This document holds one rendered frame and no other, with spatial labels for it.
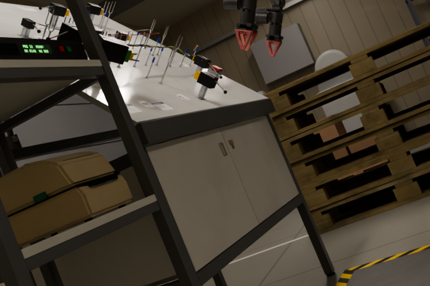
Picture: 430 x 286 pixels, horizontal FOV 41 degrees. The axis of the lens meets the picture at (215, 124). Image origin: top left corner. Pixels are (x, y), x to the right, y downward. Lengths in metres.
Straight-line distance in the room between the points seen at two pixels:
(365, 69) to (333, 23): 4.81
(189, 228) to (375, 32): 6.94
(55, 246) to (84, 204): 0.19
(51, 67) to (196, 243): 0.69
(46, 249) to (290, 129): 2.80
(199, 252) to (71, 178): 0.53
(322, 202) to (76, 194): 2.62
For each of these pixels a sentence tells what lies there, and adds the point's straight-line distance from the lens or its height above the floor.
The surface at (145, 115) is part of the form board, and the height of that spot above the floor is 0.89.
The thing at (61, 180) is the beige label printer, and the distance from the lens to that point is 1.45.
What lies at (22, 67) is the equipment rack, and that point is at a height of 1.04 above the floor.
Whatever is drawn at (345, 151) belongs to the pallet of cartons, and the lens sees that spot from 5.79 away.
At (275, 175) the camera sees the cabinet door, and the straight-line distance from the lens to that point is 2.55.
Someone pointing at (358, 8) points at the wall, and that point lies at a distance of 8.56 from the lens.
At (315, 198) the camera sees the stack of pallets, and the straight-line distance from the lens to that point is 3.86.
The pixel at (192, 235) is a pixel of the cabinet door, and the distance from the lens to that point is 1.79.
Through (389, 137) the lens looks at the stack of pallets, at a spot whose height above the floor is 0.42.
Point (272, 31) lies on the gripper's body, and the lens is 2.74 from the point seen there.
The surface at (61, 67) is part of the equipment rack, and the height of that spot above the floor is 1.04.
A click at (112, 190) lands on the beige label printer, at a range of 1.52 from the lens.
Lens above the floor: 0.66
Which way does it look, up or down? 4 degrees up
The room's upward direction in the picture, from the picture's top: 23 degrees counter-clockwise
